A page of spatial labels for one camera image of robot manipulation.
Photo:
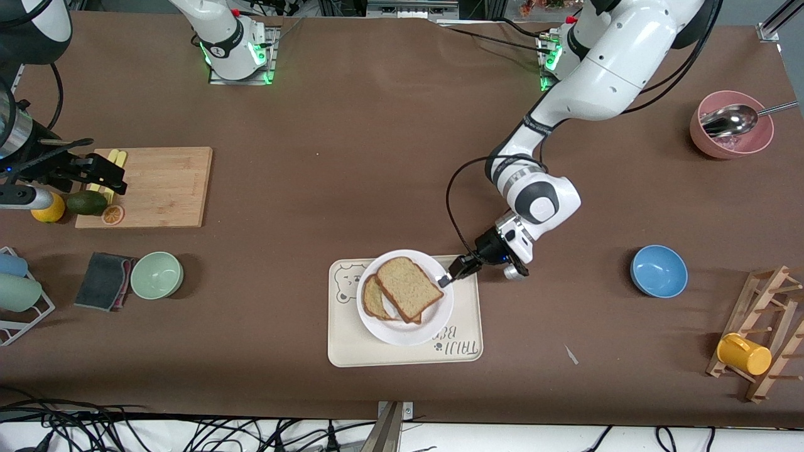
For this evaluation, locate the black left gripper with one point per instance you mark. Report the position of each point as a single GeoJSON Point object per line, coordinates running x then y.
{"type": "Point", "coordinates": [485, 245]}

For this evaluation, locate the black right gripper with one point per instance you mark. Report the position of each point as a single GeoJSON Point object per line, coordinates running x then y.
{"type": "Point", "coordinates": [55, 168]}

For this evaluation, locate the brown bread slice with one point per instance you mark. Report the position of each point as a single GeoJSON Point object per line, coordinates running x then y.
{"type": "Point", "coordinates": [375, 298]}
{"type": "Point", "coordinates": [408, 289]}

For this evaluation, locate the fried egg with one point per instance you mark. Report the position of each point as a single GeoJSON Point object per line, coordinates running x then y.
{"type": "Point", "coordinates": [392, 309]}

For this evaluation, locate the white round plate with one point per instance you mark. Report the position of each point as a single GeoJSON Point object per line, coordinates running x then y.
{"type": "Point", "coordinates": [408, 336]}

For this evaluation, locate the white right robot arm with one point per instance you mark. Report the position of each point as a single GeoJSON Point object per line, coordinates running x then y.
{"type": "Point", "coordinates": [232, 44]}

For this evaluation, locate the yellow plastic knife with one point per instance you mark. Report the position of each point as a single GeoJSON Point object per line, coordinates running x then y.
{"type": "Point", "coordinates": [110, 154]}

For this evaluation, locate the yellow plastic fork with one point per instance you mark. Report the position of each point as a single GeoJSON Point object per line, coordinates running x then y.
{"type": "Point", "coordinates": [119, 157]}

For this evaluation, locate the green avocado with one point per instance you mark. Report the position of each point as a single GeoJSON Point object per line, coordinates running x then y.
{"type": "Point", "coordinates": [88, 203]}

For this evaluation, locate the orange slice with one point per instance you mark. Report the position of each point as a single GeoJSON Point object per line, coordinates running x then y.
{"type": "Point", "coordinates": [112, 215]}

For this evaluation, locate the wooden cutting board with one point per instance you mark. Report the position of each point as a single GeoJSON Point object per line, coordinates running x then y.
{"type": "Point", "coordinates": [163, 188]}

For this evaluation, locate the round yellow citrus fruit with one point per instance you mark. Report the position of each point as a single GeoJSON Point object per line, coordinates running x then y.
{"type": "Point", "coordinates": [50, 215]}

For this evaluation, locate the grey folded cloth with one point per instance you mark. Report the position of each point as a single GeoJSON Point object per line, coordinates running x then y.
{"type": "Point", "coordinates": [100, 281]}

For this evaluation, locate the mint green bowl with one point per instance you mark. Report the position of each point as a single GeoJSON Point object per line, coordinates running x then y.
{"type": "Point", "coordinates": [157, 275]}

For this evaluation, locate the cream tray with bear print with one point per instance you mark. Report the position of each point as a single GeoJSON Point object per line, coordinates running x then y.
{"type": "Point", "coordinates": [352, 345]}

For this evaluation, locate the light blue cup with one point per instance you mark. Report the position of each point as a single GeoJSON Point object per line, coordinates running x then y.
{"type": "Point", "coordinates": [11, 265]}

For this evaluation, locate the small tape scrap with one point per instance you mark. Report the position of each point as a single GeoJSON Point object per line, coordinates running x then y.
{"type": "Point", "coordinates": [571, 355]}

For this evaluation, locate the pale green cup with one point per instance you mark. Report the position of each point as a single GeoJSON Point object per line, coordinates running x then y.
{"type": "Point", "coordinates": [19, 293]}

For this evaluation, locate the blue bowl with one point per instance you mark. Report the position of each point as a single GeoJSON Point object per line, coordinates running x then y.
{"type": "Point", "coordinates": [658, 271]}

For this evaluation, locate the colourful flower bunch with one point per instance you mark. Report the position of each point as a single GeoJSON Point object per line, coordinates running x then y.
{"type": "Point", "coordinates": [540, 6]}

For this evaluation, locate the wooden mug rack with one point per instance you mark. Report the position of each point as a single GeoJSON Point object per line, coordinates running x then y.
{"type": "Point", "coordinates": [754, 301]}

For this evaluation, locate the yellow mug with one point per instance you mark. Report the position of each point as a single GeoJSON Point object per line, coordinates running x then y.
{"type": "Point", "coordinates": [744, 355]}

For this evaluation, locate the pink bowl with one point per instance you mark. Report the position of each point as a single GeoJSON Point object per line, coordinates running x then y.
{"type": "Point", "coordinates": [732, 147]}

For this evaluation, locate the metal spoon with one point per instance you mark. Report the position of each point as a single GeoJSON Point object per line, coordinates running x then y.
{"type": "Point", "coordinates": [728, 120]}

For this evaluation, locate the metal mounting bracket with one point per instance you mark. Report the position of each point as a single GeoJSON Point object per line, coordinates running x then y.
{"type": "Point", "coordinates": [391, 430]}

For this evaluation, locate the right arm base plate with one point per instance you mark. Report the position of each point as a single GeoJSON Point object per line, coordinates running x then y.
{"type": "Point", "coordinates": [271, 56]}

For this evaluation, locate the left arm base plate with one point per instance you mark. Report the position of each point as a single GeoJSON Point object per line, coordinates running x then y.
{"type": "Point", "coordinates": [546, 81]}

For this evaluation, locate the metal corner bracket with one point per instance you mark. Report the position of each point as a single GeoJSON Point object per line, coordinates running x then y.
{"type": "Point", "coordinates": [769, 32]}

